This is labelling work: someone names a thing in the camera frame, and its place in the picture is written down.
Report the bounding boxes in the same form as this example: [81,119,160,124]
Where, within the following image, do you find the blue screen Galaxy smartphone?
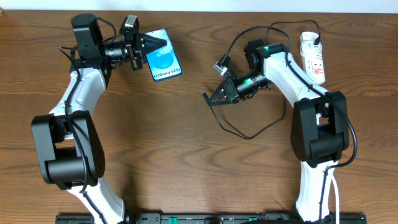
[146,29,183,82]

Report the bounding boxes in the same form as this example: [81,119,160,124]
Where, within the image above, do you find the black USB charging cable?
[202,20,322,140]

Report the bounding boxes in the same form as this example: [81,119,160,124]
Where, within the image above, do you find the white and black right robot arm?
[203,39,350,222]

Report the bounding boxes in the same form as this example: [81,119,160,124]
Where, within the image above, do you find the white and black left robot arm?
[31,13,172,223]

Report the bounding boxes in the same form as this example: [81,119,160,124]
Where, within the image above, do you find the white USB charger plug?
[300,32,322,57]

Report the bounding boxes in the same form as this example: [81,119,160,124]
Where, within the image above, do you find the white power strip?
[300,44,325,85]

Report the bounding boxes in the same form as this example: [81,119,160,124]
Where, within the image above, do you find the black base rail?
[55,212,368,224]

